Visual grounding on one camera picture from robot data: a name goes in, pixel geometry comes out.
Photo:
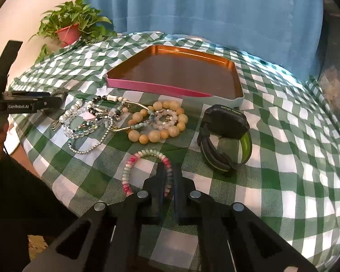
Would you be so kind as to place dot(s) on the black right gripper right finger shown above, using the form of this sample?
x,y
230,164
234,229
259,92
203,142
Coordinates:
x,y
185,209

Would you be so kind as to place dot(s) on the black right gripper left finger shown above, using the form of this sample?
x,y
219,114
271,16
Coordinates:
x,y
155,187

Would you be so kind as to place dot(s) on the pearl bar brooch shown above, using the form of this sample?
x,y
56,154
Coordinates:
x,y
69,115

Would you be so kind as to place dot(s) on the black green smart watch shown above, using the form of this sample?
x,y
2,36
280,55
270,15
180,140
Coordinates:
x,y
224,139

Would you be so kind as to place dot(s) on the green white checkered tablecloth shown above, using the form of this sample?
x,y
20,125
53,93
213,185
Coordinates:
x,y
291,179

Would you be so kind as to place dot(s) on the green potted plant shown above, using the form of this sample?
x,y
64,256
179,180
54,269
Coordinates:
x,y
75,20

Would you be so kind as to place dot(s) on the pink copper metal tray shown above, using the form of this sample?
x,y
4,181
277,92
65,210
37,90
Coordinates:
x,y
181,73

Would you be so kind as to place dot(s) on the blue curtain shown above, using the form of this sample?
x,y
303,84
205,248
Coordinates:
x,y
283,32

